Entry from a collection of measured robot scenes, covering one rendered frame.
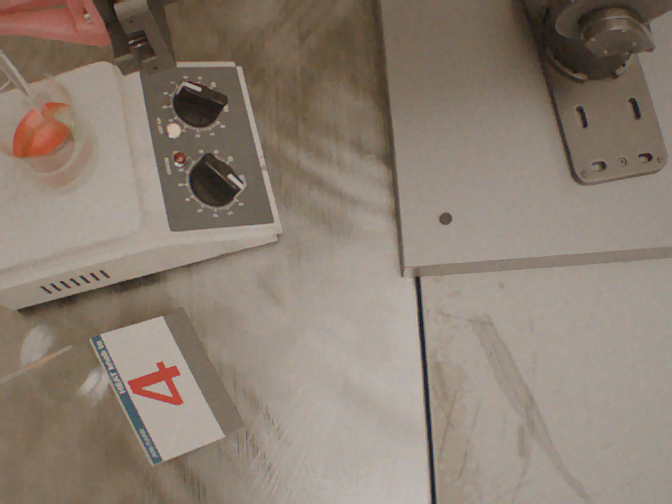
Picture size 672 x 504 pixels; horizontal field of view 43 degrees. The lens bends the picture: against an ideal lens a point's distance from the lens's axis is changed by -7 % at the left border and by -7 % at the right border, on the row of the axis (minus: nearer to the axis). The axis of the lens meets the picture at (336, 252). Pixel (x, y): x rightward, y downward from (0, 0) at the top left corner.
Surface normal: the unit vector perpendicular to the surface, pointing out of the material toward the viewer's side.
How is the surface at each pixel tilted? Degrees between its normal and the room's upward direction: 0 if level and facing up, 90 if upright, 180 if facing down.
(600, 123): 4
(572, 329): 0
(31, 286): 90
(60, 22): 20
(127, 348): 40
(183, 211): 30
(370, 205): 0
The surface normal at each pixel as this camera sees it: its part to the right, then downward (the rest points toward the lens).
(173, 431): 0.55, -0.50
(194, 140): 0.47, -0.35
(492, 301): -0.02, -0.25
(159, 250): 0.26, 0.93
